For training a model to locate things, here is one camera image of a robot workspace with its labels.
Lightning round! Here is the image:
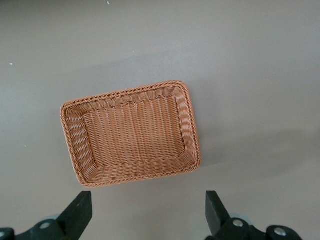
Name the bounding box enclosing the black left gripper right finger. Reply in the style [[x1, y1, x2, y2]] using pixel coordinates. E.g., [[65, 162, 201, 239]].
[[204, 190, 301, 240]]

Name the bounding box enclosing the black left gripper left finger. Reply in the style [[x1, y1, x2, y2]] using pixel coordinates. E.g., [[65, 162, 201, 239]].
[[0, 190, 94, 240]]

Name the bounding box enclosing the brown wicker basket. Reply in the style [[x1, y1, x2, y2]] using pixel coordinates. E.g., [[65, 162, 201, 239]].
[[59, 79, 202, 189]]

